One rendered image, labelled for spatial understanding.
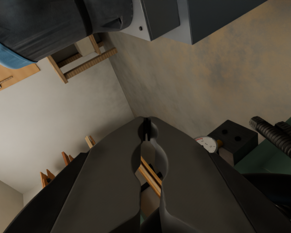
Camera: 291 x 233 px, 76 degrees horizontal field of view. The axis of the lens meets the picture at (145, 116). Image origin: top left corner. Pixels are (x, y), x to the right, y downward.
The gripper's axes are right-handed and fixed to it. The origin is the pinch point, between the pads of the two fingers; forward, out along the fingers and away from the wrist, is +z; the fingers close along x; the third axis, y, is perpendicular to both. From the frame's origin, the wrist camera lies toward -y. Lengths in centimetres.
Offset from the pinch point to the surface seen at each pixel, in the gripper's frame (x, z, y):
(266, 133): 21.0, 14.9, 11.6
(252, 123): 21.2, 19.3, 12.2
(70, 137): -134, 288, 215
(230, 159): 19.4, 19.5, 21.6
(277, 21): 55, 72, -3
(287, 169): 27.9, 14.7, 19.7
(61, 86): -130, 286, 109
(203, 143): 13.3, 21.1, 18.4
